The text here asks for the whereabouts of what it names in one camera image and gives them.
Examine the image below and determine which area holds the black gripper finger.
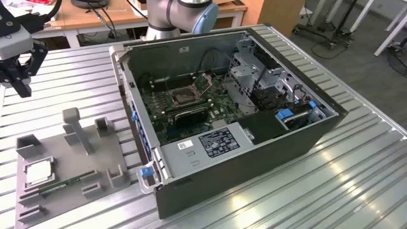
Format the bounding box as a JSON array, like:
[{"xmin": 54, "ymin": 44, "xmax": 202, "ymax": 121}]
[{"xmin": 12, "ymin": 40, "xmax": 48, "ymax": 98}]

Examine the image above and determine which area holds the silver CPU with green edge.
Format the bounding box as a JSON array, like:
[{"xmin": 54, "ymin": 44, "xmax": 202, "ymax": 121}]
[{"xmin": 24, "ymin": 162, "xmax": 55, "ymax": 186}]

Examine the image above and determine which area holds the black RAM slot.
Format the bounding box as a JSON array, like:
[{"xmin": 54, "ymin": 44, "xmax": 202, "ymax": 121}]
[
  {"xmin": 159, "ymin": 104, "xmax": 210, "ymax": 117},
  {"xmin": 152, "ymin": 80, "xmax": 195, "ymax": 92},
  {"xmin": 162, "ymin": 103, "xmax": 210, "ymax": 115},
  {"xmin": 164, "ymin": 102, "xmax": 208, "ymax": 114},
  {"xmin": 156, "ymin": 106, "xmax": 210, "ymax": 119},
  {"xmin": 151, "ymin": 78, "xmax": 195, "ymax": 90}
]

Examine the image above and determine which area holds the CPU socket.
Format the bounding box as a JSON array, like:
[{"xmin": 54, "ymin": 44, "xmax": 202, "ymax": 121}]
[{"xmin": 171, "ymin": 87, "xmax": 204, "ymax": 108}]

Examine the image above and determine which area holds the black wrist connector block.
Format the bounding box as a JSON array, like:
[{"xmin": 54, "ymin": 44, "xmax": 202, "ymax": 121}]
[{"xmin": 0, "ymin": 9, "xmax": 46, "ymax": 35}]

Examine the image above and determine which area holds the dark round desk object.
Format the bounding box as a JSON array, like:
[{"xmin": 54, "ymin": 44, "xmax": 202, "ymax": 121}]
[{"xmin": 71, "ymin": 0, "xmax": 111, "ymax": 8}]

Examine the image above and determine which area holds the grey parts rack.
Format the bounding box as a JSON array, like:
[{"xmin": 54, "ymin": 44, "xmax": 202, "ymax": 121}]
[{"xmin": 13, "ymin": 107, "xmax": 134, "ymax": 225}]

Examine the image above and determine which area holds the green RAM stick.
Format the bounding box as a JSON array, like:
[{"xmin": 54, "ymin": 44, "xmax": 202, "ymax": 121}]
[{"xmin": 38, "ymin": 170, "xmax": 96, "ymax": 195}]

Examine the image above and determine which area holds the black graphics card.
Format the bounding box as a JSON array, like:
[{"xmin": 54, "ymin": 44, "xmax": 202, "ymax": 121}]
[{"xmin": 174, "ymin": 108, "xmax": 210, "ymax": 131}]

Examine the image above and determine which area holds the green motherboard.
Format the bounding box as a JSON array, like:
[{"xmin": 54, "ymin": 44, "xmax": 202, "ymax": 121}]
[{"xmin": 139, "ymin": 73, "xmax": 260, "ymax": 146}]

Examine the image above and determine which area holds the silver drive cage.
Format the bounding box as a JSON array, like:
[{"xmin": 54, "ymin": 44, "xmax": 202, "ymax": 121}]
[{"xmin": 228, "ymin": 51, "xmax": 267, "ymax": 108}]

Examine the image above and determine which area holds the silver power supply box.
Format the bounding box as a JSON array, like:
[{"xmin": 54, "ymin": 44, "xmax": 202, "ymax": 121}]
[{"xmin": 159, "ymin": 123, "xmax": 255, "ymax": 179}]

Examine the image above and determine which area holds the black plastic shroud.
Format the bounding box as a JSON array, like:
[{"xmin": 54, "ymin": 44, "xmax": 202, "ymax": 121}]
[{"xmin": 238, "ymin": 111, "xmax": 288, "ymax": 146}]

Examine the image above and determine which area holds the wooden cabinet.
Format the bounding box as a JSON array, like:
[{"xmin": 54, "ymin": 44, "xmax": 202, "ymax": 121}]
[{"xmin": 258, "ymin": 0, "xmax": 306, "ymax": 39}]

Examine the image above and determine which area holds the hard disk in blue carrier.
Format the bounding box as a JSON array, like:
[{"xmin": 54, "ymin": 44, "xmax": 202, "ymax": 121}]
[{"xmin": 275, "ymin": 107, "xmax": 312, "ymax": 131}]

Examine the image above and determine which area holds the open black PC case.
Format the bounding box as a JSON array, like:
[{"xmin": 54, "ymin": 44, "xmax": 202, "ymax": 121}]
[{"xmin": 108, "ymin": 22, "xmax": 350, "ymax": 220}]

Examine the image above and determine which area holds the black wheeled equipment stand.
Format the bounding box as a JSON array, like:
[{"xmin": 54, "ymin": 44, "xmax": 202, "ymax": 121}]
[{"xmin": 294, "ymin": 0, "xmax": 356, "ymax": 50}]

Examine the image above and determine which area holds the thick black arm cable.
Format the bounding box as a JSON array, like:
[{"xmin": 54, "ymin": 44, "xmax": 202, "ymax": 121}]
[{"xmin": 40, "ymin": 0, "xmax": 63, "ymax": 20}]

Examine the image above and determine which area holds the thin black cable with connector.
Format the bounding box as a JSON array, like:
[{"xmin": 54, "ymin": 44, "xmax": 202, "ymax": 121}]
[{"xmin": 87, "ymin": 0, "xmax": 119, "ymax": 31}]

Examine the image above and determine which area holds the black looped cable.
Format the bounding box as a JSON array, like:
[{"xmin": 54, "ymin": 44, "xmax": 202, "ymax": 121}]
[{"xmin": 194, "ymin": 48, "xmax": 231, "ymax": 75}]

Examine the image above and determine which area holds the metal socket cover frame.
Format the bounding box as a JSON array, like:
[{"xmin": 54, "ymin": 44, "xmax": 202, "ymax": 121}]
[{"xmin": 191, "ymin": 73, "xmax": 215, "ymax": 93}]

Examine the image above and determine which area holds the white table frame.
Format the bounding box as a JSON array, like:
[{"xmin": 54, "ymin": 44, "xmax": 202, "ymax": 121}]
[{"xmin": 350, "ymin": 0, "xmax": 407, "ymax": 57}]

